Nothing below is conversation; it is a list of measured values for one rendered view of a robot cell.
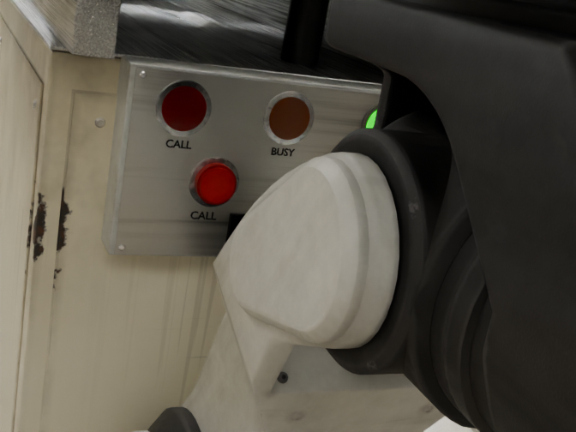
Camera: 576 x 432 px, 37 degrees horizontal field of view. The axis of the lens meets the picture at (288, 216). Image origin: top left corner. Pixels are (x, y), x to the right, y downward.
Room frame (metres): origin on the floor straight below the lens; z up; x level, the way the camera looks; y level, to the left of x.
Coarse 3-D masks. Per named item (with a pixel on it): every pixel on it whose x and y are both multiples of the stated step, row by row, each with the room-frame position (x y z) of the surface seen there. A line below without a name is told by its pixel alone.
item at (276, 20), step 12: (216, 0) 1.23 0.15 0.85; (228, 0) 1.18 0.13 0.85; (240, 0) 1.14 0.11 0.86; (252, 0) 1.10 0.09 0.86; (264, 0) 1.06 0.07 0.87; (276, 0) 1.03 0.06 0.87; (288, 0) 1.00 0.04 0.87; (240, 12) 1.13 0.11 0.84; (252, 12) 1.09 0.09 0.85; (264, 12) 1.06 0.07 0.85; (276, 12) 1.02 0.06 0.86; (276, 24) 1.02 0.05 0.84; (324, 36) 0.90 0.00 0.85; (360, 60) 0.82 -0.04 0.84
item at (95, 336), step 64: (0, 0) 0.96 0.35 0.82; (128, 0) 1.04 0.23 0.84; (192, 0) 1.22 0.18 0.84; (320, 0) 0.72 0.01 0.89; (0, 64) 0.88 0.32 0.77; (64, 64) 0.58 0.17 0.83; (256, 64) 0.67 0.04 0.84; (320, 64) 0.74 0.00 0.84; (0, 128) 0.84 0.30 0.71; (64, 128) 0.59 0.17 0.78; (0, 192) 0.80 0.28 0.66; (64, 192) 0.59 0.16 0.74; (0, 256) 0.76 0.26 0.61; (64, 256) 0.59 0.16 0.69; (128, 256) 0.61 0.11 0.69; (192, 256) 0.63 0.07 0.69; (0, 320) 0.72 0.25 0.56; (64, 320) 0.59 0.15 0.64; (128, 320) 0.61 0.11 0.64; (192, 320) 0.63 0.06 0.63; (0, 384) 0.68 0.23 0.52; (64, 384) 0.59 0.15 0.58; (128, 384) 0.61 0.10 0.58; (192, 384) 0.64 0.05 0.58
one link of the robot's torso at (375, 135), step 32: (384, 128) 0.41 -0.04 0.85; (416, 128) 0.40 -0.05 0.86; (384, 160) 0.35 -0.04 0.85; (416, 160) 0.35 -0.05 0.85; (448, 160) 0.35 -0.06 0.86; (416, 192) 0.33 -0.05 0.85; (448, 192) 0.34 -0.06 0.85; (416, 224) 0.32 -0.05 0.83; (448, 224) 0.32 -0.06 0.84; (416, 256) 0.32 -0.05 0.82; (448, 256) 0.32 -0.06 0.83; (416, 288) 0.32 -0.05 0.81; (448, 288) 0.31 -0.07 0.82; (416, 320) 0.32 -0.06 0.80; (352, 352) 0.35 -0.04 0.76; (384, 352) 0.32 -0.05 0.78; (416, 352) 0.32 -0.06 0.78; (416, 384) 0.33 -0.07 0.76; (448, 416) 0.33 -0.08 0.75
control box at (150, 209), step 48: (144, 96) 0.58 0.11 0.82; (240, 96) 0.61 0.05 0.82; (288, 96) 0.62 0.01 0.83; (336, 96) 0.64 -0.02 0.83; (144, 144) 0.58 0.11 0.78; (192, 144) 0.59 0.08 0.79; (240, 144) 0.61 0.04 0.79; (288, 144) 0.62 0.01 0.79; (336, 144) 0.64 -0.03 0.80; (144, 192) 0.58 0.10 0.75; (192, 192) 0.59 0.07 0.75; (240, 192) 0.61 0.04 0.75; (144, 240) 0.58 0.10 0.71; (192, 240) 0.60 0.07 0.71
